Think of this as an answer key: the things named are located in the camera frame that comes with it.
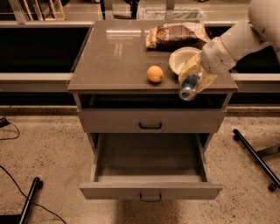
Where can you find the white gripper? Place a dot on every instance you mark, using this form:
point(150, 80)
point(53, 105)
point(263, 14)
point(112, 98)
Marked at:
point(213, 56)

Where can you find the silver blue redbull can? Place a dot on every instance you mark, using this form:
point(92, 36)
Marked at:
point(188, 87)

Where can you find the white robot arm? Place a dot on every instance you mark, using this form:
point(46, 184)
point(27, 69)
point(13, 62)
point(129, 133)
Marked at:
point(260, 30)

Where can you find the grey drawer cabinet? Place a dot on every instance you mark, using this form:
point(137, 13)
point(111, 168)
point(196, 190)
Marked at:
point(210, 99)

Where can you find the open grey middle drawer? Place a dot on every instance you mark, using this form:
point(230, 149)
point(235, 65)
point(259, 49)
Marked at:
point(150, 168)

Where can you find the closed grey top drawer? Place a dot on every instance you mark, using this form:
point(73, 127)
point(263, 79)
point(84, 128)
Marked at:
point(97, 120)

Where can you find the white bowl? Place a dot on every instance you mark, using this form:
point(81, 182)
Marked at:
point(180, 57)

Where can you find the brown chip bag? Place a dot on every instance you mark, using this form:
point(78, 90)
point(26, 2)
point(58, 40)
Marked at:
point(176, 34)

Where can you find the orange fruit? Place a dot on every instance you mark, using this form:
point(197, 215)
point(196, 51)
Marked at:
point(155, 74)

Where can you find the black right base leg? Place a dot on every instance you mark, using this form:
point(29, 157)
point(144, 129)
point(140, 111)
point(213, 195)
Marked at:
point(258, 156)

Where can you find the black base leg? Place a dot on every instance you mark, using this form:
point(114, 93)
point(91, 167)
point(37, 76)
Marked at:
point(37, 184)
point(258, 156)

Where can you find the metal railing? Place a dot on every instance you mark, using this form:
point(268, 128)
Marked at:
point(35, 78)

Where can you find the black left base leg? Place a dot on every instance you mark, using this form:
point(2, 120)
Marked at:
point(37, 184)

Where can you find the wooden chair frame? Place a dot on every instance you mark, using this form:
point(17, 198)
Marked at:
point(43, 10)

